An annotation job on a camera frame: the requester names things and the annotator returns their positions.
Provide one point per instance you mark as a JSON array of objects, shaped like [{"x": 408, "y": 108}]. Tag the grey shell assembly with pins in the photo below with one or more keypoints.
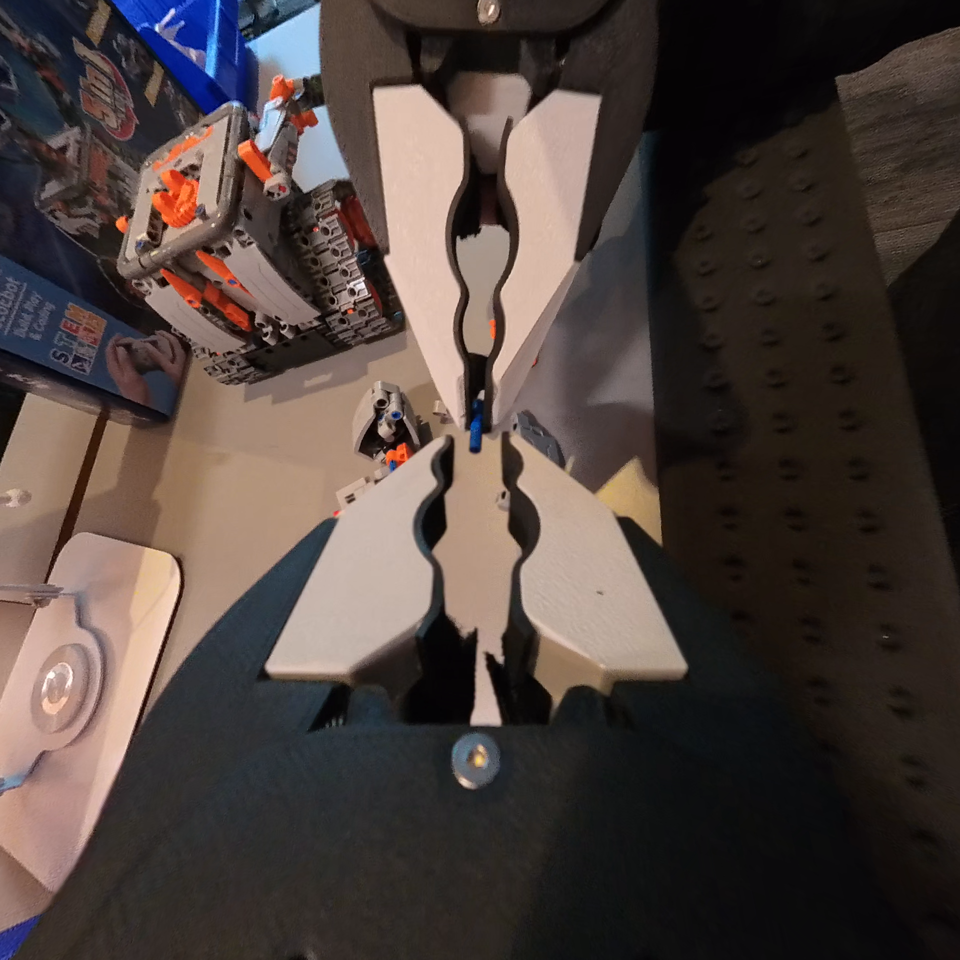
[{"x": 375, "y": 420}]

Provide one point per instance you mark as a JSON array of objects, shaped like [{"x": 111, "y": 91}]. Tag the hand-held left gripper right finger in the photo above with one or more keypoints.
[{"x": 600, "y": 600}]

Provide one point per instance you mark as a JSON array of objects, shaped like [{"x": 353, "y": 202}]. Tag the white booklet stand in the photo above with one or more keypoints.
[{"x": 112, "y": 600}]

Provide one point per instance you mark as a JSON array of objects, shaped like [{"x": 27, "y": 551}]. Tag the grey orange tracked toy robot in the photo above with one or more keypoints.
[{"x": 247, "y": 262}]

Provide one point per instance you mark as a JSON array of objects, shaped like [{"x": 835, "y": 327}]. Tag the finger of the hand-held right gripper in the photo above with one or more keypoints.
[
  {"x": 551, "y": 195},
  {"x": 420, "y": 225}
]

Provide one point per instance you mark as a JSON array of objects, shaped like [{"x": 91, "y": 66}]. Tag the small grey orange connector assembly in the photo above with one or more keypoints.
[{"x": 360, "y": 491}]

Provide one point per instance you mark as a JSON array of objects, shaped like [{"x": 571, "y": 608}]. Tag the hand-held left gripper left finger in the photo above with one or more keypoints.
[{"x": 352, "y": 600}]

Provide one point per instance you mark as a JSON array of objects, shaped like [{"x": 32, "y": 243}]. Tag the blue connector pin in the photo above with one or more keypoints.
[{"x": 477, "y": 435}]

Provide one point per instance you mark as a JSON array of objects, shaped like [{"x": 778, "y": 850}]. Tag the blue robot kit box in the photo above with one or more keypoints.
[{"x": 67, "y": 150}]

